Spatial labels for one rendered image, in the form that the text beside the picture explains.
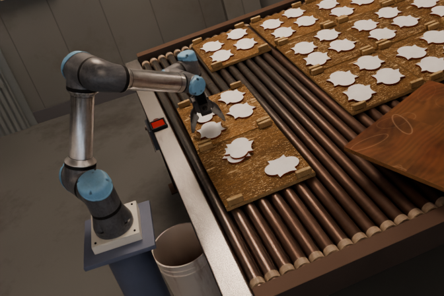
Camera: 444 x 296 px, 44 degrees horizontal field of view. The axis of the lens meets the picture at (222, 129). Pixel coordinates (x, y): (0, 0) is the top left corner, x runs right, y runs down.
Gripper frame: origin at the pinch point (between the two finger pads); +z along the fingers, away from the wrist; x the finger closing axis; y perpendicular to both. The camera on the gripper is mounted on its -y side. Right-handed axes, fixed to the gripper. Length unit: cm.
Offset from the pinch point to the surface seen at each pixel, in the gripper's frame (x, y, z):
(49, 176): 109, 178, 86
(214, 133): -0.7, -4.0, 1.3
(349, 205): -29, -71, 8
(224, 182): 5.1, -37.2, 4.2
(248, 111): -19.0, 3.5, 0.7
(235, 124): -11.1, -1.5, 2.0
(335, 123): -47, -25, 5
